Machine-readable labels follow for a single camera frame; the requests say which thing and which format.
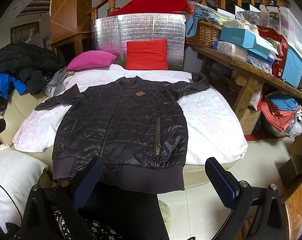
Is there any black quilted jacket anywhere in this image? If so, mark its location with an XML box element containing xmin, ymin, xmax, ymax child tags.
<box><xmin>37</xmin><ymin>73</ymin><xmax>210</xmax><ymax>194</ymax></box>

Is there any blue garment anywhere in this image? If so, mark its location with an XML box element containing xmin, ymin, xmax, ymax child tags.
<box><xmin>0</xmin><ymin>73</ymin><xmax>28</xmax><ymax>99</ymax></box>

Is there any white pillow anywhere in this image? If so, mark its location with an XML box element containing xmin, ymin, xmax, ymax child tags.
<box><xmin>0</xmin><ymin>144</ymin><xmax>48</xmax><ymax>232</ymax></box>

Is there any black coat pile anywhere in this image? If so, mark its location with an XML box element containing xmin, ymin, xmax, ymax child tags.
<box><xmin>0</xmin><ymin>42</ymin><xmax>65</xmax><ymax>94</ymax></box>

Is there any grey folded garment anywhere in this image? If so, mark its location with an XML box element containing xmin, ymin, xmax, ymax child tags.
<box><xmin>42</xmin><ymin>68</ymin><xmax>74</xmax><ymax>98</ymax></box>

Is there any white pink bed quilt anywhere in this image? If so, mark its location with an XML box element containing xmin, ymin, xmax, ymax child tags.
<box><xmin>12</xmin><ymin>64</ymin><xmax>248</xmax><ymax>165</ymax></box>

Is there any cardboard box under table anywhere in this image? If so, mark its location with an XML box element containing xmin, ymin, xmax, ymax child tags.
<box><xmin>240</xmin><ymin>107</ymin><xmax>261</xmax><ymax>135</ymax></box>

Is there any red fabric bag pile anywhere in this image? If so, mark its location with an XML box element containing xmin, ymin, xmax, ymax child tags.
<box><xmin>261</xmin><ymin>94</ymin><xmax>301</xmax><ymax>132</ymax></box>

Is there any magenta pillow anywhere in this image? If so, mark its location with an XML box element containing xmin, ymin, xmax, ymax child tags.
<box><xmin>66</xmin><ymin>50</ymin><xmax>117</xmax><ymax>71</ymax></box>

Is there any wooden cabinet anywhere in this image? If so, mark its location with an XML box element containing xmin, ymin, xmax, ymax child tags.
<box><xmin>50</xmin><ymin>0</ymin><xmax>92</xmax><ymax>55</ymax></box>

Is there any wooden bench table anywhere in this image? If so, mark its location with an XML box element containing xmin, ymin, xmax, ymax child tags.
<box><xmin>190</xmin><ymin>45</ymin><xmax>302</xmax><ymax>120</ymax></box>

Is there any red gift bag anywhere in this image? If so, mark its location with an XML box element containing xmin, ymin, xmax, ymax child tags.
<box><xmin>258</xmin><ymin>25</ymin><xmax>288</xmax><ymax>79</ymax></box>

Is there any silver foil headboard panel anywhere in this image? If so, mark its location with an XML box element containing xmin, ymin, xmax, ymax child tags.
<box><xmin>91</xmin><ymin>13</ymin><xmax>186</xmax><ymax>71</ymax></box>

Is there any blue plastic storage box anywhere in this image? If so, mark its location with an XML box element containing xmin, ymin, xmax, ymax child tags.
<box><xmin>281</xmin><ymin>43</ymin><xmax>302</xmax><ymax>88</ymax></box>

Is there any red square cushion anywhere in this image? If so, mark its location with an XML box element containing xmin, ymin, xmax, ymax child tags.
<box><xmin>125</xmin><ymin>40</ymin><xmax>168</xmax><ymax>70</ymax></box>

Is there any white patterned tissue pack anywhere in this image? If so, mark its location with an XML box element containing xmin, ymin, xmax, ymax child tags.
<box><xmin>213</xmin><ymin>38</ymin><xmax>248</xmax><ymax>61</ymax></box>

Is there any teal cardboard box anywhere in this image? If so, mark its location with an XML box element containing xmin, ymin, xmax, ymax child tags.
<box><xmin>220</xmin><ymin>27</ymin><xmax>277</xmax><ymax>59</ymax></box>

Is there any wicker basket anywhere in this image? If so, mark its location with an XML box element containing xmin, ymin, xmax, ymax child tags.
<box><xmin>186</xmin><ymin>21</ymin><xmax>222</xmax><ymax>48</ymax></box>

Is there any clear plastic storage bin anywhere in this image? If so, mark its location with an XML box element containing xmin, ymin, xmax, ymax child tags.
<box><xmin>260</xmin><ymin>5</ymin><xmax>302</xmax><ymax>57</ymax></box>

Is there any blue cloth in basket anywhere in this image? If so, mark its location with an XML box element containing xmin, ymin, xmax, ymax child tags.
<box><xmin>185</xmin><ymin>9</ymin><xmax>203</xmax><ymax>38</ymax></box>

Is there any black cable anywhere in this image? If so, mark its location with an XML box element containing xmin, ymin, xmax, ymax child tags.
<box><xmin>0</xmin><ymin>181</ymin><xmax>23</xmax><ymax>224</ymax></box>

